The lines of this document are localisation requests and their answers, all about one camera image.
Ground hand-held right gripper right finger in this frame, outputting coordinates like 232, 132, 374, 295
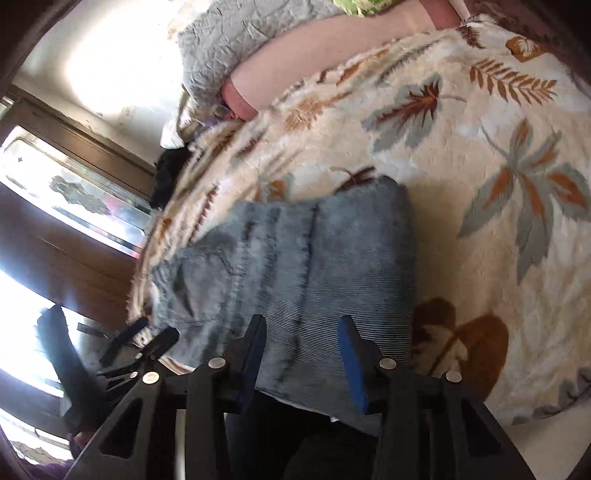
336, 315, 536, 480

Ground purple patterned cloth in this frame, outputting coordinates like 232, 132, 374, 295
203, 102, 242, 124

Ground cream leaf-print blanket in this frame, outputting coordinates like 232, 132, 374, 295
124, 14, 591, 425

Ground pink cylindrical bolster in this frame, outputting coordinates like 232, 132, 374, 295
226, 0, 467, 121

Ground black cloth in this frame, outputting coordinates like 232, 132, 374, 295
148, 148, 192, 210

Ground wooden door with stained glass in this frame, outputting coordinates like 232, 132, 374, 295
0, 83, 158, 462

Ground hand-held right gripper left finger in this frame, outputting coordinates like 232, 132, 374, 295
69, 315, 269, 480

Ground green patterned blanket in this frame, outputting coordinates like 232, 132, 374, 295
332, 0, 402, 17

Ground grey quilted pillow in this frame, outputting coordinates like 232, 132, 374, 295
178, 0, 345, 109

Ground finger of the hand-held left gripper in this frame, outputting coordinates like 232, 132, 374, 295
98, 316, 150, 368
133, 327, 181, 371

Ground blue denim pants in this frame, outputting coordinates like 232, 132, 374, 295
150, 175, 419, 437

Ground white pillow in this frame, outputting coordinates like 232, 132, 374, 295
159, 88, 199, 151

